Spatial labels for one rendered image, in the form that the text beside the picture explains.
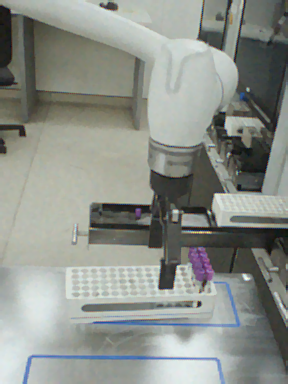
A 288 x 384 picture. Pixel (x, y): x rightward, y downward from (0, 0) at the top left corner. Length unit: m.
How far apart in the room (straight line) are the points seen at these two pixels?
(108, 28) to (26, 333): 0.57
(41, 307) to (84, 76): 3.93
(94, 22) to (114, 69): 3.87
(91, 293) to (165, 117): 0.37
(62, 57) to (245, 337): 4.05
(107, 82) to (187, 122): 4.06
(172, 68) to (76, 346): 0.52
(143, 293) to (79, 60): 3.95
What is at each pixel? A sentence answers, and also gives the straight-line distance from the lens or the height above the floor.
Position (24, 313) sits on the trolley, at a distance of 0.98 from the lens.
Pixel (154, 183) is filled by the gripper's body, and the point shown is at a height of 1.11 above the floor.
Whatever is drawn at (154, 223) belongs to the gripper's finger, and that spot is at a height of 0.98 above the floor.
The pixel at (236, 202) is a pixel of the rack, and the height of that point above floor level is 0.86.
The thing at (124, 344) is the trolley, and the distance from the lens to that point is 0.92.
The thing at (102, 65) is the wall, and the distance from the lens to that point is 4.76.
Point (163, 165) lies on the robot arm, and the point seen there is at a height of 1.15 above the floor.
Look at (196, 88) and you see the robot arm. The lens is 0.74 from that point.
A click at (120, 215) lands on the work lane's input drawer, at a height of 0.80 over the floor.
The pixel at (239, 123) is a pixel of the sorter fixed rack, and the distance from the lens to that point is 1.99.
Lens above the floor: 1.48
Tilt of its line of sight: 32 degrees down
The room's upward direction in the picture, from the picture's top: 8 degrees clockwise
